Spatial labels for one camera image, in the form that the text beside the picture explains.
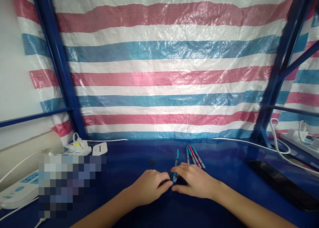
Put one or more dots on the person's right hand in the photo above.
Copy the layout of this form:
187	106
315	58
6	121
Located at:
197	183

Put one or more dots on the white rectangular charger box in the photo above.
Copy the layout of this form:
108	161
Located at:
100	148

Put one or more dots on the teal patterned pen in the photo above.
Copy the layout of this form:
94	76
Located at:
187	154
176	160

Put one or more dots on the white plug adapter yellow label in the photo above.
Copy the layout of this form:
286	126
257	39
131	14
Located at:
78	142

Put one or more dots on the white power strip with charger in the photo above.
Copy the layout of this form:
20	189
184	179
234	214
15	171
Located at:
309	141

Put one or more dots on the white power strip blue sockets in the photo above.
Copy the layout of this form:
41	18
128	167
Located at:
17	190

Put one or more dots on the pink and blue patterned pen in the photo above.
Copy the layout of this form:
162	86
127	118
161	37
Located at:
199	159

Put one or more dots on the red white blue striped tarp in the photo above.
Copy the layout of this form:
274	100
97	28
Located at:
162	63

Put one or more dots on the black smartphone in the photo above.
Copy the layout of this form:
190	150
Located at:
281	180

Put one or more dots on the person's left hand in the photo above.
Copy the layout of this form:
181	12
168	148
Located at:
149	188

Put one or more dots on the white charger block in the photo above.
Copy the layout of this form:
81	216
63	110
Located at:
295	133

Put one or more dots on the blue metal rack frame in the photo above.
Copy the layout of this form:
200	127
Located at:
53	51

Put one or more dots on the white power strip with plugs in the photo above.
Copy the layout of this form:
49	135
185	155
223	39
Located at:
82	152

